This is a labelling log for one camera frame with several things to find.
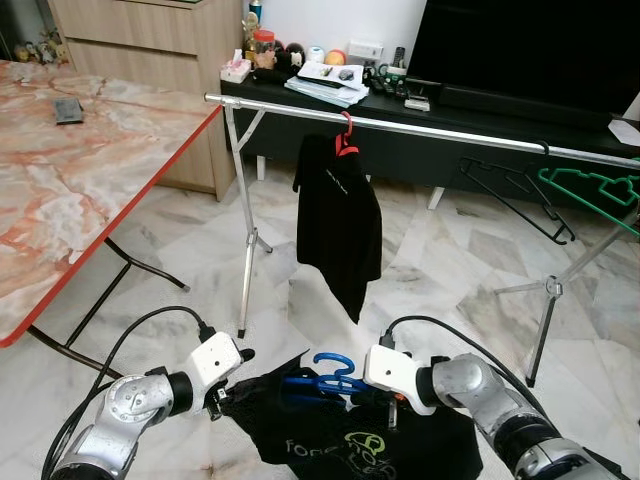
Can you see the blue plastic hanger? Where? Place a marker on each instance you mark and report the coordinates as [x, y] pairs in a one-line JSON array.
[[310, 381]]

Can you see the black shirt green logo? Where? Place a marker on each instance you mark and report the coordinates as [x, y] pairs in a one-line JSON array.
[[300, 440]]

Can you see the robot silver right arm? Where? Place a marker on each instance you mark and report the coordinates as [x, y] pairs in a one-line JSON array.
[[470, 385]]

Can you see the red plastic hanger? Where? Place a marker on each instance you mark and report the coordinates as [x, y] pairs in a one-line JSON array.
[[345, 150]]

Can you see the black plastic hanger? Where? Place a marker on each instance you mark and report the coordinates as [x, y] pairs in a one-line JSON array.
[[563, 238]]

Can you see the green plastic hanger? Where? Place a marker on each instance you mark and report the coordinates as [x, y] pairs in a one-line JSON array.
[[560, 180]]

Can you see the black polo shirt white print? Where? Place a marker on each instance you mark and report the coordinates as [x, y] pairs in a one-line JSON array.
[[340, 220]]

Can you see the black TV console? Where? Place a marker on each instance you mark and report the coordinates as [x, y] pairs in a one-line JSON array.
[[420, 160]]

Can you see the white paper stack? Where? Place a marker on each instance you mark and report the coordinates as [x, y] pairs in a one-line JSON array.
[[325, 90]]

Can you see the silver metal clothes rack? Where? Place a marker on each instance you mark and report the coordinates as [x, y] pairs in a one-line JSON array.
[[450, 135]]

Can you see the pink tissue box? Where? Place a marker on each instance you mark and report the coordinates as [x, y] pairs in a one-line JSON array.
[[236, 70]]

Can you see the black computer mouse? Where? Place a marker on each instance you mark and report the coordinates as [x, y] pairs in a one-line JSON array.
[[345, 73]]

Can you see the black flat case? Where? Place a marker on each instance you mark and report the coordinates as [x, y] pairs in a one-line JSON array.
[[70, 110]]

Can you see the small white box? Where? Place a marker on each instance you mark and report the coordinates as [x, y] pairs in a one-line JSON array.
[[418, 103]]

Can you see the red lid jar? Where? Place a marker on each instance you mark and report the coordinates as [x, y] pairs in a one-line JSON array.
[[264, 48]]

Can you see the white teal ball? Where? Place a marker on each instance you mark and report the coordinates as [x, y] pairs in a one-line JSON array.
[[317, 55]]

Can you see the orange ball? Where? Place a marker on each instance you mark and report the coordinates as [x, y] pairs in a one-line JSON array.
[[336, 57]]

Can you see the white paper sheet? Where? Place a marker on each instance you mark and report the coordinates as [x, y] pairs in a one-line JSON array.
[[626, 132]]

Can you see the green white mug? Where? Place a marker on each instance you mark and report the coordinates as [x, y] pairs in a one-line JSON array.
[[396, 76]]

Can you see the light wooden cabinet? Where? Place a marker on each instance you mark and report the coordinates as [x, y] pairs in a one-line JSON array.
[[150, 40]]

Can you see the black soundbar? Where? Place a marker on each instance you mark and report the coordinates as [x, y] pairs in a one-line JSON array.
[[530, 105]]

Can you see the blue ornament trophy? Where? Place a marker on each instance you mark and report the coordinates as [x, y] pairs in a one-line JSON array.
[[254, 14]]

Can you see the black flat television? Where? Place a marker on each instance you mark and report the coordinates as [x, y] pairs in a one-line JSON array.
[[520, 50]]

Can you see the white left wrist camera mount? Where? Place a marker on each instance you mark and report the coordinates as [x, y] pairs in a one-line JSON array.
[[215, 362]]

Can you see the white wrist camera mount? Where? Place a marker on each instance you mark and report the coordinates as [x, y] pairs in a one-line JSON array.
[[215, 362], [395, 368]]

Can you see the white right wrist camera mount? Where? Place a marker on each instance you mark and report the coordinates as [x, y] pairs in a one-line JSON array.
[[395, 368]]

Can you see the white wall socket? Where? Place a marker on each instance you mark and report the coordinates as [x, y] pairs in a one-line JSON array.
[[365, 50]]

